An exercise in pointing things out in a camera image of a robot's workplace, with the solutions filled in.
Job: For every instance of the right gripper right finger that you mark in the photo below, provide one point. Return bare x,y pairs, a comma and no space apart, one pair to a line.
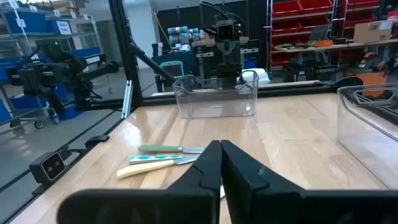
264,199

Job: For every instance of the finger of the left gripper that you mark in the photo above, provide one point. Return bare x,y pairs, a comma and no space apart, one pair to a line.
224,67
234,67

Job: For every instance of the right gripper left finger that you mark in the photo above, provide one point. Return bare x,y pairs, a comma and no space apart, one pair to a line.
192,199

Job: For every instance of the gray blue robot arm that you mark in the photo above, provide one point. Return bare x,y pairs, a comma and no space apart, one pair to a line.
177,31

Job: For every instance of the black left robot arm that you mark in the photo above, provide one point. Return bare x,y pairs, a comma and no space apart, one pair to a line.
209,30

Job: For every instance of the black background robot arm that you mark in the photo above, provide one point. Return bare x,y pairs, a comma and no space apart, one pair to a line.
62,68

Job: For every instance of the white cloth pile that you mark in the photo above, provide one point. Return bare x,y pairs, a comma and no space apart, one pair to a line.
262,76

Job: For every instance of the teal handheld screen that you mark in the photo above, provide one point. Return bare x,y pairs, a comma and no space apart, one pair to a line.
171,70

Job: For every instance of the clear plastic bin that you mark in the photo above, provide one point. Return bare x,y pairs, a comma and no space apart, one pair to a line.
367,149
217,105

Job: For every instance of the red storage bin shelf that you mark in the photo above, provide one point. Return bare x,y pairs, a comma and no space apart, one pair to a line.
286,9

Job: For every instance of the gray laptop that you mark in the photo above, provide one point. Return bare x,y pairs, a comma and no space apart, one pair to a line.
320,32

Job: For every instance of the wooden workbench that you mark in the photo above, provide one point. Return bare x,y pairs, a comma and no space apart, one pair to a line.
342,46

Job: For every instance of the orange shop vacuum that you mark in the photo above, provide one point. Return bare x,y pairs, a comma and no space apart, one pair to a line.
370,79

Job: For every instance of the cardboard box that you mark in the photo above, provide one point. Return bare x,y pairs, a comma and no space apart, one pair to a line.
371,32

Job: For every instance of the metal rolling cart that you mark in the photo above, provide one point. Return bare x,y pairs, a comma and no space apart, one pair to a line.
38,124

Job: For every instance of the shelf with blue bins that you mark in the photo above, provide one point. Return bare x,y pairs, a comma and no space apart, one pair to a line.
28,21

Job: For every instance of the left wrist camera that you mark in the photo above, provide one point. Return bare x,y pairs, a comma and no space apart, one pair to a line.
225,31

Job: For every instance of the black aluminium table frame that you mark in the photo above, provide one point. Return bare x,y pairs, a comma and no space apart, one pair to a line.
124,46

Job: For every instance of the silver aluminium bracket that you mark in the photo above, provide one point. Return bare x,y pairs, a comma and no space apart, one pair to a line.
127,99

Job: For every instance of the black table-level camera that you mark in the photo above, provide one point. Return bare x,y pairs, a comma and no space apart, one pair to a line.
49,166

